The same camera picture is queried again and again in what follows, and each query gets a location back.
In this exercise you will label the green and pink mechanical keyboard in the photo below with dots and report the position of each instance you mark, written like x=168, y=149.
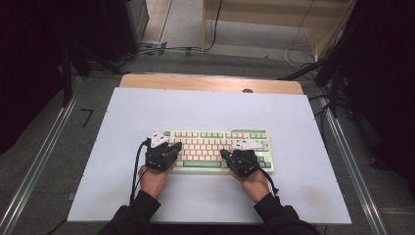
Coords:
x=208, y=148

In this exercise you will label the light wooden shelf unit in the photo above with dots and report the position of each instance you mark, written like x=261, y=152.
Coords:
x=261, y=19

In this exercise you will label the person's right hand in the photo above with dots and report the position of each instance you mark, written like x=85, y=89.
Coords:
x=254, y=187

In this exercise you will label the black curtain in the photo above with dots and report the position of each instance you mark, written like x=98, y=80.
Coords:
x=29, y=49
x=385, y=65

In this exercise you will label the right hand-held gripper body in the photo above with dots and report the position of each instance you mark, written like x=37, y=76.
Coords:
x=243, y=161

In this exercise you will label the grey power strip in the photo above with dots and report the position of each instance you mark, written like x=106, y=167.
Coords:
x=153, y=44

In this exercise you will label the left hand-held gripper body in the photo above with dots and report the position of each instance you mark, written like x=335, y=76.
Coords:
x=160, y=155

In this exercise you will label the white table mat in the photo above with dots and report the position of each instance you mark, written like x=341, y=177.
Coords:
x=208, y=107

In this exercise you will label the black tripod stand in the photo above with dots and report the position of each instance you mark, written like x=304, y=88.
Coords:
x=329, y=75

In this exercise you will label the wooden table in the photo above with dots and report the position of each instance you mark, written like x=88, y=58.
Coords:
x=202, y=83

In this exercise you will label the aluminium floor rail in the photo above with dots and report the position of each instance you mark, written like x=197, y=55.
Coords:
x=39, y=156
x=352, y=169

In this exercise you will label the person's left hand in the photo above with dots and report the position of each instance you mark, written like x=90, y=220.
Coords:
x=153, y=182

